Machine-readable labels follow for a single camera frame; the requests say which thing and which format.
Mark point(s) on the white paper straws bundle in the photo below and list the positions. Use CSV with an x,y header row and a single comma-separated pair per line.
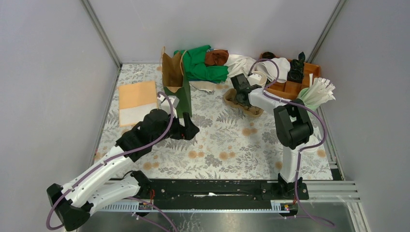
x,y
321,91

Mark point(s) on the cardboard cup carrier tray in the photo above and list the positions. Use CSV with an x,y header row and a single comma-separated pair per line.
x,y
251,111

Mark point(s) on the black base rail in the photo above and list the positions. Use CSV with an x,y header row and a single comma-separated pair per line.
x,y
195,194

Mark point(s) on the white folded towel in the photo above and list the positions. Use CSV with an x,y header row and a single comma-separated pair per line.
x,y
274,68

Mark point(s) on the green paper bag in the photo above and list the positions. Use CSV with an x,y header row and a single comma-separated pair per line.
x,y
175,82

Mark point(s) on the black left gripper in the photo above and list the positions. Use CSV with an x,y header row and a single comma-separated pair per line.
x,y
186,132

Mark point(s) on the floral table mat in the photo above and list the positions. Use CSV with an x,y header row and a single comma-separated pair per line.
x,y
230,144

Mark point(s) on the brown cloth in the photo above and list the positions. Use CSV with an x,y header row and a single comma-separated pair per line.
x,y
216,57

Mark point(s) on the white cloth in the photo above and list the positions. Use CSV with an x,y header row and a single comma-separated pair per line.
x,y
239,64

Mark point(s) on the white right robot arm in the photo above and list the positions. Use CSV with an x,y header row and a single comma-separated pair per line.
x,y
292,125

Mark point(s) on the black crumpled bag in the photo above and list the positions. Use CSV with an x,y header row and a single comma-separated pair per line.
x,y
296,72

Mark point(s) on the green cloth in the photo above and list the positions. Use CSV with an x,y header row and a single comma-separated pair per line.
x,y
195,69

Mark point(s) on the stack of paper cups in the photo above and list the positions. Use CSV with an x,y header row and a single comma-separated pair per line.
x,y
257,78

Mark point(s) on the green straw holder cup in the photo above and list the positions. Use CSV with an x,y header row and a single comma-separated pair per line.
x,y
310,98

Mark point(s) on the wooden compartment tray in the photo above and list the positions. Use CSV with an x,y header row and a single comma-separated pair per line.
x,y
290,90

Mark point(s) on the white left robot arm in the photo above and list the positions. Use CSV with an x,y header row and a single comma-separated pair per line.
x,y
76,201

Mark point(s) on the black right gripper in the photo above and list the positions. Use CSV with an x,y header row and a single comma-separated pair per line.
x,y
237,98

